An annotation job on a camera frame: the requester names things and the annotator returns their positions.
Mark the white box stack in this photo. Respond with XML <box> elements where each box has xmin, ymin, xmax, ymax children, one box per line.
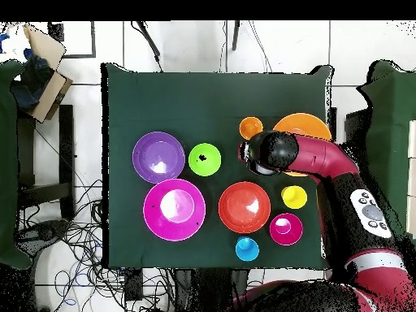
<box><xmin>405</xmin><ymin>119</ymin><xmax>416</xmax><ymax>241</ymax></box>

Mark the large pink bowl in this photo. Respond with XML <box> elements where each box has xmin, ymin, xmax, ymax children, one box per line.
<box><xmin>142</xmin><ymin>178</ymin><xmax>206</xmax><ymax>242</ymax></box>

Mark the wide purple bowl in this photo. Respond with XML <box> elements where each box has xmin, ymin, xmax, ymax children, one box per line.
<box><xmin>132</xmin><ymin>131</ymin><xmax>186</xmax><ymax>185</ymax></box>

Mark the small green bowl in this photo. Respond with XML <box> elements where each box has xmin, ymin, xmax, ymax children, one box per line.
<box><xmin>188</xmin><ymin>142</ymin><xmax>223</xmax><ymax>177</ymax></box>

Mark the tangle of black cables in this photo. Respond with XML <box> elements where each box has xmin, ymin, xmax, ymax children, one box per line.
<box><xmin>17</xmin><ymin>178</ymin><xmax>173</xmax><ymax>312</ymax></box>

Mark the small crimson bowl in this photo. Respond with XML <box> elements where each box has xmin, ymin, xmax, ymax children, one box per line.
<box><xmin>269</xmin><ymin>212</ymin><xmax>304</xmax><ymax>247</ymax></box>

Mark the cardboard box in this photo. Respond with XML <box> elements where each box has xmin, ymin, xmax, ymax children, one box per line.
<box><xmin>21</xmin><ymin>23</ymin><xmax>74</xmax><ymax>124</ymax></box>

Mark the black power adapter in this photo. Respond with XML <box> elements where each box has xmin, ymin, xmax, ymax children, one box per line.
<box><xmin>123</xmin><ymin>268</ymin><xmax>145</xmax><ymax>302</ymax></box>

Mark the dark green table cloth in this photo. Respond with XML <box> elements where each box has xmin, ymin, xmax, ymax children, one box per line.
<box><xmin>101</xmin><ymin>62</ymin><xmax>334</xmax><ymax>270</ymax></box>

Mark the wide red bowl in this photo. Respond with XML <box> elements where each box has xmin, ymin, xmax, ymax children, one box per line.
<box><xmin>218</xmin><ymin>180</ymin><xmax>271</xmax><ymax>235</ymax></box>

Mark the dark blue fabric bundle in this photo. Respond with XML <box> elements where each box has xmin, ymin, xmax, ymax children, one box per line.
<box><xmin>11</xmin><ymin>48</ymin><xmax>54</xmax><ymax>111</ymax></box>

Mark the black tripod leg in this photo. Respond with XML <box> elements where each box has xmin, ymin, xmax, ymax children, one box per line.
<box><xmin>130</xmin><ymin>20</ymin><xmax>164</xmax><ymax>73</ymax></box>
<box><xmin>231</xmin><ymin>20</ymin><xmax>242</xmax><ymax>52</ymax></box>

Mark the yellow cup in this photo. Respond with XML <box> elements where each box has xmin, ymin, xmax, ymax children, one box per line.
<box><xmin>280</xmin><ymin>184</ymin><xmax>309</xmax><ymax>210</ymax></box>

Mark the green cloth covered table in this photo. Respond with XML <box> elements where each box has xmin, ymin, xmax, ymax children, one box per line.
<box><xmin>356</xmin><ymin>59</ymin><xmax>416</xmax><ymax>269</ymax></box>
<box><xmin>0</xmin><ymin>59</ymin><xmax>33</xmax><ymax>271</ymax></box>

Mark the blue cup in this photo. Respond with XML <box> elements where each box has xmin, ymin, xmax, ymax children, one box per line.
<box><xmin>235</xmin><ymin>236</ymin><xmax>260</xmax><ymax>262</ymax></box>

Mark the orange cup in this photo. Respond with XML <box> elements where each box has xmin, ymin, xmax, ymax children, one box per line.
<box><xmin>239</xmin><ymin>116</ymin><xmax>264</xmax><ymax>141</ymax></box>

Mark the black stool frame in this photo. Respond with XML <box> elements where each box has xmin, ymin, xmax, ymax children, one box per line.
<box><xmin>326</xmin><ymin>106</ymin><xmax>370</xmax><ymax>154</ymax></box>
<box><xmin>17</xmin><ymin>103</ymin><xmax>76</xmax><ymax>222</ymax></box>

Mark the large orange bowl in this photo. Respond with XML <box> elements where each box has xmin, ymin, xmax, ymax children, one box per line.
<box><xmin>271</xmin><ymin>112</ymin><xmax>332</xmax><ymax>178</ymax></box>

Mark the black square frame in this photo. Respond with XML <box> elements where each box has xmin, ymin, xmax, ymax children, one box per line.
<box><xmin>47</xmin><ymin>20</ymin><xmax>98</xmax><ymax>60</ymax></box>

